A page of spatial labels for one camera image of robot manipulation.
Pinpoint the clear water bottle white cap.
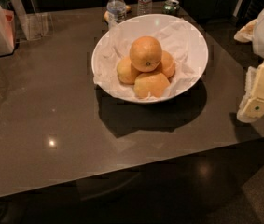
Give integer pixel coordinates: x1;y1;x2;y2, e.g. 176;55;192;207
106;0;127;28

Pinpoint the white bowl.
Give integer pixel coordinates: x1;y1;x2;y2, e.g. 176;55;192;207
90;13;209;105

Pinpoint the green metal can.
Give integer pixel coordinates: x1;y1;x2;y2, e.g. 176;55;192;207
162;0;180;16

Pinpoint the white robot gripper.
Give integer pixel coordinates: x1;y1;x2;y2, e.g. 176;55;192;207
234;9;264;123

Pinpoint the white paper liner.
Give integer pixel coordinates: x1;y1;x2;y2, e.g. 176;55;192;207
92;18;198;101

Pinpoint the orange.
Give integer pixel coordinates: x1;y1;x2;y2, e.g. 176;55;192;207
157;50;175;78
117;56;141;85
133;72;170;99
130;36;162;72

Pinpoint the clear acrylic stand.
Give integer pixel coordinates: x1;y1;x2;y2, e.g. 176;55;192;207
10;0;54;43

